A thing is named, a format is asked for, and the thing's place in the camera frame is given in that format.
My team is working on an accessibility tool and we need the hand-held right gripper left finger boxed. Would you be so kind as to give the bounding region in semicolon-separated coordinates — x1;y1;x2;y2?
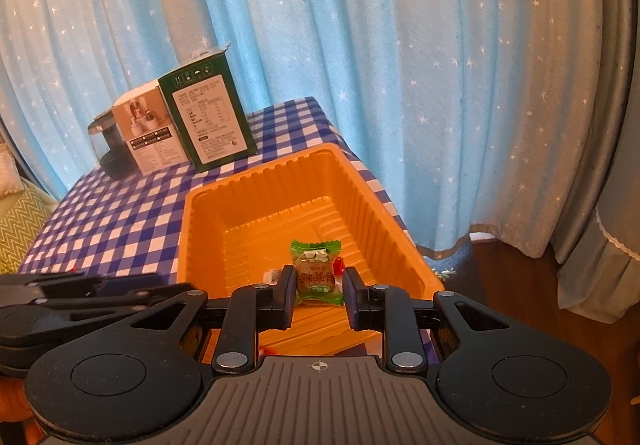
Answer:
127;265;299;376

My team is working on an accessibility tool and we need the white carton box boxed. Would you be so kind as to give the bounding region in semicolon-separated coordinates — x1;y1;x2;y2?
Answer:
111;80;193;176

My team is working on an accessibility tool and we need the dark glass jar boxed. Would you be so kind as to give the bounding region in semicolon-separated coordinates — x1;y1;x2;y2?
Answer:
88;109;138;178

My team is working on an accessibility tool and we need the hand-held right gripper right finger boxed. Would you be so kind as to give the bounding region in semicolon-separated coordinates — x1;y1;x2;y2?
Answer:
341;267;511;372

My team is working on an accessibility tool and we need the green carton box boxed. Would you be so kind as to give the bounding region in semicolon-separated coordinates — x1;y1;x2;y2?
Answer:
158;42;258;174

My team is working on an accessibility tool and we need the grey curtain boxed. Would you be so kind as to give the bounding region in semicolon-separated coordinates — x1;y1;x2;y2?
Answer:
552;0;640;326

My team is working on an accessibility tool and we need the blue white checkered tablecloth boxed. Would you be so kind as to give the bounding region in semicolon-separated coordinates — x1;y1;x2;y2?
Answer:
20;96;451;366

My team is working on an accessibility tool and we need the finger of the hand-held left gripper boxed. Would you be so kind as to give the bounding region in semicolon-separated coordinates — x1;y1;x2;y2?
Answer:
35;284;196;323
0;271;168;306

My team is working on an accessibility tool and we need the green candy packet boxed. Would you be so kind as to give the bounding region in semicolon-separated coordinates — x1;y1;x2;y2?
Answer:
291;239;343;307

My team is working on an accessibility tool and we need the orange plastic tray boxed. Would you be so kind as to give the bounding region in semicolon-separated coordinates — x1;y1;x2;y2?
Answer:
170;142;446;361

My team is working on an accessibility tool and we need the blue star curtain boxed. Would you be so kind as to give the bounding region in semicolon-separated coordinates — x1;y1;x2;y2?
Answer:
0;0;601;262

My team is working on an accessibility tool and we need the green chevron cushion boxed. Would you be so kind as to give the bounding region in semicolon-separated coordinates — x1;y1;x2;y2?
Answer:
0;175;59;276

